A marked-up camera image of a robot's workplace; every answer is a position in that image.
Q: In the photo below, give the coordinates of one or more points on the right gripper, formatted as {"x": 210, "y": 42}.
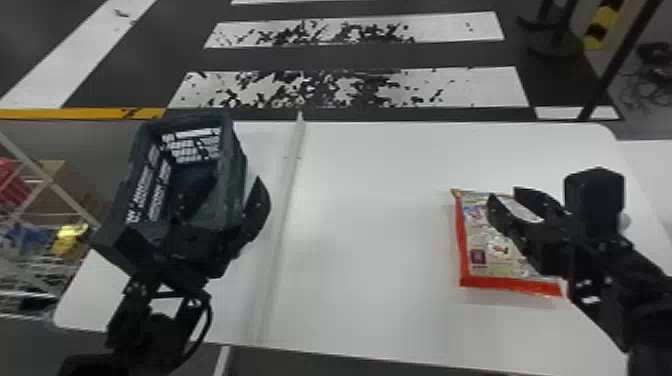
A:
{"x": 554, "y": 246}

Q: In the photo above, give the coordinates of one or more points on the dark green basket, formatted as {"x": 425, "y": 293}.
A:
{"x": 173, "y": 173}

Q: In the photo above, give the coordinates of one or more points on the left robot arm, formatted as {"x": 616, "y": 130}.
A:
{"x": 136, "y": 325}

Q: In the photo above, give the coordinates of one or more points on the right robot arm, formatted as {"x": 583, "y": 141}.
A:
{"x": 624, "y": 294}

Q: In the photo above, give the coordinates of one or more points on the red snack packet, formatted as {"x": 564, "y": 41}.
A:
{"x": 485, "y": 252}

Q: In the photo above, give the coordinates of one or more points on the yellow snack packet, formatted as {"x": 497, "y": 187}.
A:
{"x": 69, "y": 239}

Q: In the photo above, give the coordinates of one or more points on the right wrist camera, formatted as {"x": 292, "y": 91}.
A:
{"x": 594, "y": 202}

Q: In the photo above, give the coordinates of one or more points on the yellow black striped post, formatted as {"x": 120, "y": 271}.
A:
{"x": 601, "y": 21}

